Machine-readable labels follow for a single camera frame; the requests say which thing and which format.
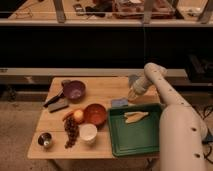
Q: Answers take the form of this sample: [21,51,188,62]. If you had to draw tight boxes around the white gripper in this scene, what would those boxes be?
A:
[128,79,147,101]

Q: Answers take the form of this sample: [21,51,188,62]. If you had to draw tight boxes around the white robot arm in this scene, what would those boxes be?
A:
[128,63,208,171]

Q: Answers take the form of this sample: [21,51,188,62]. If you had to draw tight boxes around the orange bowl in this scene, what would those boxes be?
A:
[84,104,107,126]

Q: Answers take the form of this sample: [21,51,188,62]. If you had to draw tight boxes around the purple bowl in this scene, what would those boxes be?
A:
[63,80,86,100]

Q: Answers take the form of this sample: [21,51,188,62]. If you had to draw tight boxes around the blue cup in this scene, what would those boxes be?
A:
[128,74,139,86]

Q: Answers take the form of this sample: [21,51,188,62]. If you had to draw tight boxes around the yellow banana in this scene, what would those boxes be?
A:
[124,111,149,124]

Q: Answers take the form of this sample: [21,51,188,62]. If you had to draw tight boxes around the green plastic tray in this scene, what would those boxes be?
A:
[108,103,162,157]

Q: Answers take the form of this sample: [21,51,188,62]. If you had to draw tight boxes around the white cup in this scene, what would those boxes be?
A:
[79,124,98,144]

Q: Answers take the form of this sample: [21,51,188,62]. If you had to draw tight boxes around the wooden table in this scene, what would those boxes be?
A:
[27,76,162,160]

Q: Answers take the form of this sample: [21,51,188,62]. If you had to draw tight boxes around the orange carrot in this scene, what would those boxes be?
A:
[62,110,80,121]

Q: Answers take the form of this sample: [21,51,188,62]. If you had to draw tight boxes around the grey sponge block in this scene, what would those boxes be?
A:
[48,100,69,113]

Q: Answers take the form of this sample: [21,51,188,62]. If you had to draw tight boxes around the bunch of dark grapes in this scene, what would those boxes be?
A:
[64,117,79,148]

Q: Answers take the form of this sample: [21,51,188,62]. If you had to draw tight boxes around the small metal cup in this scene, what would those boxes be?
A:
[38,132,53,148]

